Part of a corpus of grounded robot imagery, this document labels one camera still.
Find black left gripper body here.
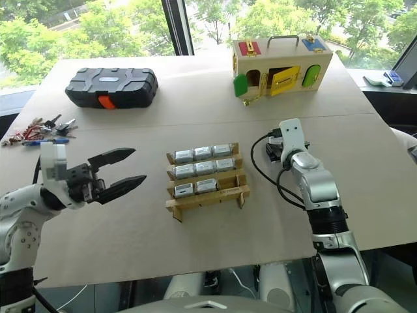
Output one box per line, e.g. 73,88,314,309
66,163,106,204

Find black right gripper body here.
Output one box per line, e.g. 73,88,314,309
265,136,285,163

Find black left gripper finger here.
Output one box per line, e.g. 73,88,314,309
96,174,148,206
87,147,137,174

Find brown cardboard table cover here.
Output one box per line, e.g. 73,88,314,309
0,53,417,290

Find black headed key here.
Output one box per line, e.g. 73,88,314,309
43,113,63,130
55,118,78,139

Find black case with orange latch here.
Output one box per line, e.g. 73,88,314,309
65,67,160,110

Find red tagged key bunch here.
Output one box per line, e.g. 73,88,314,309
0,121,45,147

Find wooden rack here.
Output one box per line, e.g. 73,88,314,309
165,141,252,224

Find wooden lock box coloured doors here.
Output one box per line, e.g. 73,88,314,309
231,35,334,107

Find white robot thigh shell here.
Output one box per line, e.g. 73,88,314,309
162,271,207,301
259,262,296,305

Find white and blue desk device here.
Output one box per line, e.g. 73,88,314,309
362,70,405,87

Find grey robot torso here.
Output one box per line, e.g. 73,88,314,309
115,294,296,313

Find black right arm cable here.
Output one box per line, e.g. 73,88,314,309
250,129,309,210

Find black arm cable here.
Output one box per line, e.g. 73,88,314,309
31,155,45,187
250,129,309,210

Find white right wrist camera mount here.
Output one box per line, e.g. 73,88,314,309
279,118,309,164

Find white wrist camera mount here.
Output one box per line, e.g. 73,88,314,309
40,142,70,209
279,118,309,164

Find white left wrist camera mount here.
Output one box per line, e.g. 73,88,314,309
40,142,70,209

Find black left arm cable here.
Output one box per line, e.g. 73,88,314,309
31,155,45,187

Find thin white cable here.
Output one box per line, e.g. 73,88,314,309
227,267,250,290

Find dark window frame post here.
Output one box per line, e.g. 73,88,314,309
160,0,195,56

